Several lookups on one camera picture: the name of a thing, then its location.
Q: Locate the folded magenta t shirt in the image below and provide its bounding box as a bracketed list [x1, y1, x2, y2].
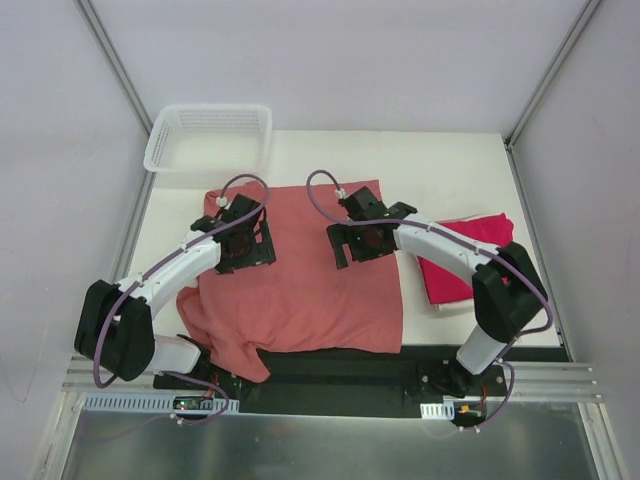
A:
[418, 212, 516, 306]

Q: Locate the left white slotted cable duct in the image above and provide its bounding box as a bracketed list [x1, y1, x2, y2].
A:
[83, 393, 239, 415]

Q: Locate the salmon pink polo shirt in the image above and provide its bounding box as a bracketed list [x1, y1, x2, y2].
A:
[176, 186, 403, 383]

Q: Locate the left aluminium corner post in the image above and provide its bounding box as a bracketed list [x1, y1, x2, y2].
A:
[74, 0, 152, 136]

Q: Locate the aluminium corner post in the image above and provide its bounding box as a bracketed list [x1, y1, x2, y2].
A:
[504, 0, 604, 151]
[74, 0, 152, 136]

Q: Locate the right aluminium corner post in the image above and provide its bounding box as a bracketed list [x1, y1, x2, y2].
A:
[504, 0, 604, 151]

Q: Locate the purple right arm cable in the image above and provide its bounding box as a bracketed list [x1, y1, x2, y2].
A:
[305, 169, 555, 434]

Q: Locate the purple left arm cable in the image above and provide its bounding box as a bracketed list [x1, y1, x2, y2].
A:
[93, 173, 271, 427]

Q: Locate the aluminium front frame rail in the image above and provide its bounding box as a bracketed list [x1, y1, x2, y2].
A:
[62, 352, 601, 401]

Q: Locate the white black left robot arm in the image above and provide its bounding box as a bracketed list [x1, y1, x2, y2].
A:
[74, 214, 276, 389]

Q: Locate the white slotted cable duct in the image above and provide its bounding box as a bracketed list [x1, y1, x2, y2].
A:
[420, 401, 455, 421]
[83, 393, 239, 415]

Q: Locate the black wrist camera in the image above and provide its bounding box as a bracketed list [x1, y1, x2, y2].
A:
[217, 194, 260, 224]
[338, 186, 387, 221]

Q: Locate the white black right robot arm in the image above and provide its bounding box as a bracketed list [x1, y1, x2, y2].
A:
[325, 195, 553, 395]

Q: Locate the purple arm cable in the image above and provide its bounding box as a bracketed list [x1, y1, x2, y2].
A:
[305, 169, 555, 434]
[93, 173, 271, 427]

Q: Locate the white perforated plastic basket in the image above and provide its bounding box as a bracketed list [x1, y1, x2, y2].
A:
[143, 103, 273, 175]

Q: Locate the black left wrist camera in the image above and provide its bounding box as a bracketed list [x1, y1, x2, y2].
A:
[217, 194, 260, 224]

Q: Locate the right white slotted cable duct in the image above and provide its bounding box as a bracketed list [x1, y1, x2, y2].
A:
[420, 401, 455, 421]

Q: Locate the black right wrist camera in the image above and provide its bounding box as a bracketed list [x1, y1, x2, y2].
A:
[338, 186, 387, 221]

